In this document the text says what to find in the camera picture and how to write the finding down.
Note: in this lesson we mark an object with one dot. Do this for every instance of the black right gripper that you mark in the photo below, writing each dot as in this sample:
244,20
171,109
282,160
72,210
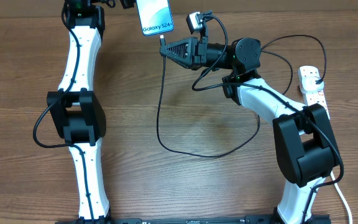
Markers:
195,53

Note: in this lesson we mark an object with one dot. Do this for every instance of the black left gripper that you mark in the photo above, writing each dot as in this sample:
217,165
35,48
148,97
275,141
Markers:
128,4

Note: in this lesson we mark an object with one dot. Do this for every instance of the blue screen Galaxy smartphone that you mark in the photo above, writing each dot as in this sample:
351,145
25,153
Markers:
155,16

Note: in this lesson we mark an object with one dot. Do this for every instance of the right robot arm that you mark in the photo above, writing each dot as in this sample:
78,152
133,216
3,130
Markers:
305,146

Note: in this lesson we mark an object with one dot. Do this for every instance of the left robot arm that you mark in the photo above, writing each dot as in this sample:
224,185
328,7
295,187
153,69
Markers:
76,112

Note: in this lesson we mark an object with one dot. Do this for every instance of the white charger plug adapter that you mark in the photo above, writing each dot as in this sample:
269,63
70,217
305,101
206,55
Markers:
310,85

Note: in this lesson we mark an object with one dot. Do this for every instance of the white power strip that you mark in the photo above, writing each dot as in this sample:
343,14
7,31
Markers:
316,97

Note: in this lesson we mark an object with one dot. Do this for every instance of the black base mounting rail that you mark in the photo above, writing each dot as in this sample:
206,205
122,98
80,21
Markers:
194,220

